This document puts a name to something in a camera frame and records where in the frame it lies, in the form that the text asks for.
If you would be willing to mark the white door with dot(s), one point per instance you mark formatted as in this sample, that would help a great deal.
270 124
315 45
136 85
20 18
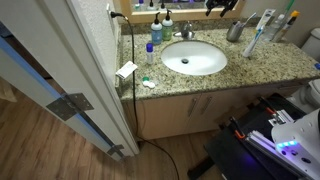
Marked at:
50 50

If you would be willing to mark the white toilet bowl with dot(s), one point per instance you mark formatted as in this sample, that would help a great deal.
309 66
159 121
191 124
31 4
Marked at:
311 95

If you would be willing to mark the white toilet tank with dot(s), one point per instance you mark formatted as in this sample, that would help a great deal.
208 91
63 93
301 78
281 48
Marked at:
313 43

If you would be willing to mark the grey metal cup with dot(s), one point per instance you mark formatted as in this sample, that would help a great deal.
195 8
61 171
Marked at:
234 32

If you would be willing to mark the large metal door hinge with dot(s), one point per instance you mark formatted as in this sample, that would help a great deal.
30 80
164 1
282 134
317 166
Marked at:
68 106

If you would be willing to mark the clear plastic bottle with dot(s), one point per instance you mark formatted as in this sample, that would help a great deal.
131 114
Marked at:
274 29

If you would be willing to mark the white blue electric toothbrush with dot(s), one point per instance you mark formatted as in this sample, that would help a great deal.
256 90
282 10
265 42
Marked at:
251 43

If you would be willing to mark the wooden framed mirror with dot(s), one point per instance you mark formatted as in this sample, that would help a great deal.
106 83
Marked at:
176 15

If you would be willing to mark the green stick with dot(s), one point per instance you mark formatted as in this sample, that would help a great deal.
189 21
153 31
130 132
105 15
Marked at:
288 7

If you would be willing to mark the white wall outlet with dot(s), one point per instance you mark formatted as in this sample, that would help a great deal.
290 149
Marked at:
110 16

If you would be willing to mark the toothbrush in cup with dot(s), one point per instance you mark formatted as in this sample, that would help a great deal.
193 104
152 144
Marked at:
249 18

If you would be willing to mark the small bottle with blue cap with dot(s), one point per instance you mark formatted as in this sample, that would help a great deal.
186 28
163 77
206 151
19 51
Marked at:
150 55

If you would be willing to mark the blue soap pump bottle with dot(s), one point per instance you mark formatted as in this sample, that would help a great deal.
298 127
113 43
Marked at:
156 33

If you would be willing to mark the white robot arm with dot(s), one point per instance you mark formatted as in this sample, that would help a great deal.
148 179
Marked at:
300 140

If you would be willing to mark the wide wooden cabinet door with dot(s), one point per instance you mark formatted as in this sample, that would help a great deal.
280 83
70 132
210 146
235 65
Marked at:
163 116

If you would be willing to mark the green white contact lens case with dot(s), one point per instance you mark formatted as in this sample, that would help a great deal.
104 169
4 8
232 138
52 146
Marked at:
148 83

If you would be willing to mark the small blue object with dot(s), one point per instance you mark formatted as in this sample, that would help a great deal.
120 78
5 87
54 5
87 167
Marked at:
317 66

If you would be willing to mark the aluminium rail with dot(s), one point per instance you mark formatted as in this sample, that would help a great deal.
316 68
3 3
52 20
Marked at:
266 143

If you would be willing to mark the white oval sink basin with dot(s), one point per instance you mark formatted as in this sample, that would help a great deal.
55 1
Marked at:
195 58

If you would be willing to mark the white card box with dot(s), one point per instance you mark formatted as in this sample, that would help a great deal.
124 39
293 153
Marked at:
126 69

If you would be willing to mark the orange black clamp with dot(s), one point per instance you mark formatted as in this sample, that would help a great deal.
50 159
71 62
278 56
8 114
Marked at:
237 130
268 106

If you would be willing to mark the narrow wooden cabinet door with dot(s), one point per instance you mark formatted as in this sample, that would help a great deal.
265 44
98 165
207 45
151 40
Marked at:
226 106

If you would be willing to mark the bottle with orange cap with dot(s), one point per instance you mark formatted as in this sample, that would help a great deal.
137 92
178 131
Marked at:
287 26

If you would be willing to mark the white blue toothbrush package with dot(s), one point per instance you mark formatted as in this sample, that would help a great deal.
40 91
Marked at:
266 18

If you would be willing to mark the green soap pump bottle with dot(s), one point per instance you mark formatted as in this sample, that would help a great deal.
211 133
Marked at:
167 30

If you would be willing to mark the small metal door hinge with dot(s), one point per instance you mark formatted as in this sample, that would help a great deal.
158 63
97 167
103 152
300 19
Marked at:
115 150

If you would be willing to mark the black robot cart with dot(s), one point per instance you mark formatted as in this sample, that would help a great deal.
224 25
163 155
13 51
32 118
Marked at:
233 156

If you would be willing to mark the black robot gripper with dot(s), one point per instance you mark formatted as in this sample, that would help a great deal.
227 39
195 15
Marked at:
221 2

